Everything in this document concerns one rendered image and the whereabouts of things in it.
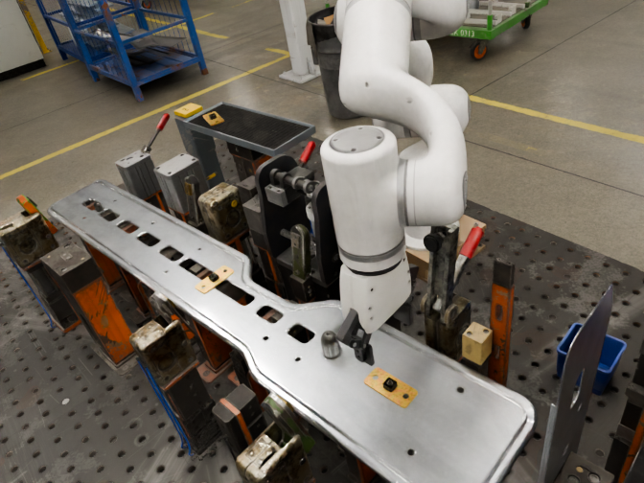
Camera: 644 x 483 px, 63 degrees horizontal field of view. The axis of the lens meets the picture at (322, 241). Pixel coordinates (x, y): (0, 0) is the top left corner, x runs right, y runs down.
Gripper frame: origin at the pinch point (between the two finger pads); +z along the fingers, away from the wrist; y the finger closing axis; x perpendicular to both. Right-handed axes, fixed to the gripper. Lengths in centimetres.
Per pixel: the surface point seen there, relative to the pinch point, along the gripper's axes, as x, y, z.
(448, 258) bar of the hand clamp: 1.6, -14.5, -4.9
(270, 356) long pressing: -20.8, 7.3, 12.1
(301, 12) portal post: -320, -291, 59
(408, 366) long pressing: -0.1, -4.8, 12.1
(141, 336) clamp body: -40.7, 20.1, 7.6
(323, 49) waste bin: -232, -224, 59
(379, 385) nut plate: -1.4, 1.0, 11.8
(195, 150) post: -93, -30, 8
